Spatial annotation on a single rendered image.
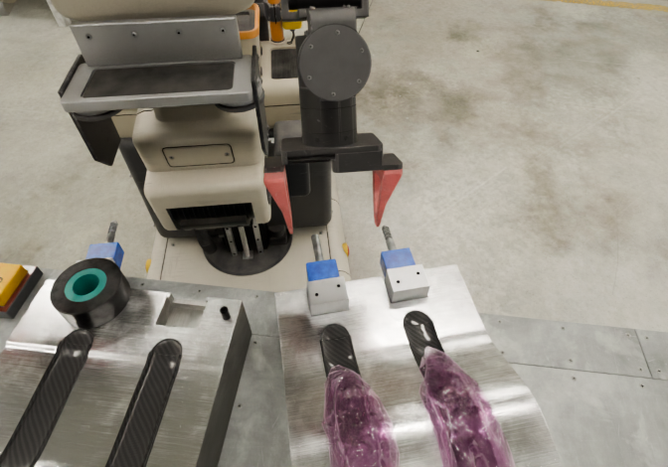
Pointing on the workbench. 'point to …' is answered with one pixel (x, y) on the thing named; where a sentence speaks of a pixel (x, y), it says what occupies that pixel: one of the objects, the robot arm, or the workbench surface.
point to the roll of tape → (90, 292)
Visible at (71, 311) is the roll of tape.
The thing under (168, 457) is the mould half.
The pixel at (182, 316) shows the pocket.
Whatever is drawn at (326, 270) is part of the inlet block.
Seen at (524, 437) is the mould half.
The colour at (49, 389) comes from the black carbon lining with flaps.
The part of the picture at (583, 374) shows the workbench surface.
